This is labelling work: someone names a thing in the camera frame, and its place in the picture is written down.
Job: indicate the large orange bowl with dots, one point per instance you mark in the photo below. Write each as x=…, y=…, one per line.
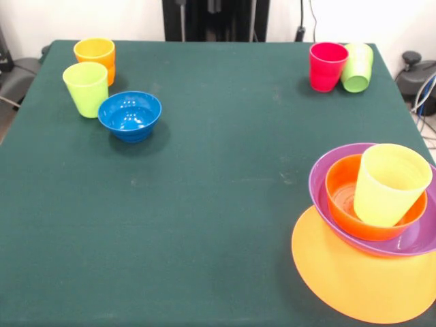
x=340, y=279

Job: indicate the light green cup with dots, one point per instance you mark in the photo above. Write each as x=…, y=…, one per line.
x=86, y=95

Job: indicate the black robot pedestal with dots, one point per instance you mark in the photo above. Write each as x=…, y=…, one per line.
x=218, y=20

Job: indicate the orange cup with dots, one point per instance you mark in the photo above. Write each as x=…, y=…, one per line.
x=111, y=76
x=98, y=54

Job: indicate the purple bowl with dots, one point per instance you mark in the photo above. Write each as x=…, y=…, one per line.
x=318, y=190

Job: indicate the dark green tablecloth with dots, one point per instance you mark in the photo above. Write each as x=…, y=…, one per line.
x=170, y=238

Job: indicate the yellow cup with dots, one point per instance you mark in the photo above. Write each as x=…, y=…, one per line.
x=381, y=204

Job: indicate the red cup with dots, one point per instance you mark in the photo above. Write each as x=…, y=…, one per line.
x=323, y=71

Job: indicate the black office chair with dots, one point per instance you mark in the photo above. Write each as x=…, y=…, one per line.
x=20, y=71
x=415, y=78

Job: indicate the blue bowl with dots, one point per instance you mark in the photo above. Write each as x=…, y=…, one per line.
x=129, y=126

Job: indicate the small orange-red bowl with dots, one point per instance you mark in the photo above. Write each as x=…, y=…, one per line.
x=340, y=218

